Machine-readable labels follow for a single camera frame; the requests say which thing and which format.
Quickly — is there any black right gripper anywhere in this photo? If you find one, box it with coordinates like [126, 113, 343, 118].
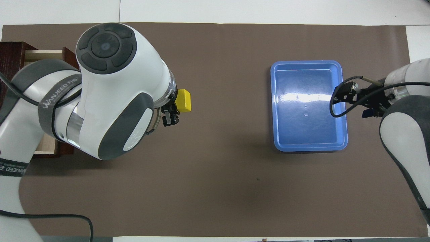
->
[334, 82, 390, 118]

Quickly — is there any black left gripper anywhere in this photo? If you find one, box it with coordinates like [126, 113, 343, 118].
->
[161, 97, 180, 127]

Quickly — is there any yellow cube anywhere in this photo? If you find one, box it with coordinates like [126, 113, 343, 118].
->
[177, 89, 191, 112]

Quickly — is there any dark wooden drawer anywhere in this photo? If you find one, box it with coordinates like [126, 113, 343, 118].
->
[24, 47, 80, 158]

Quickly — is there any blue plastic tray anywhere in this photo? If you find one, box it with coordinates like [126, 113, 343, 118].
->
[270, 60, 348, 152]

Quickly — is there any brown table mat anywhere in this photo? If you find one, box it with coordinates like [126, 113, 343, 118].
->
[0, 22, 429, 237]

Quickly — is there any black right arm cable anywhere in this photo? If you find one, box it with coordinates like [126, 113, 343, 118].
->
[330, 76, 395, 118]

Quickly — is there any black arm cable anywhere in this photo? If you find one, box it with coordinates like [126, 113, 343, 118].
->
[330, 76, 395, 118]
[0, 72, 161, 242]

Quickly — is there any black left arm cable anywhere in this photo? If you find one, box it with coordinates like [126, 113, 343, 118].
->
[0, 72, 161, 242]

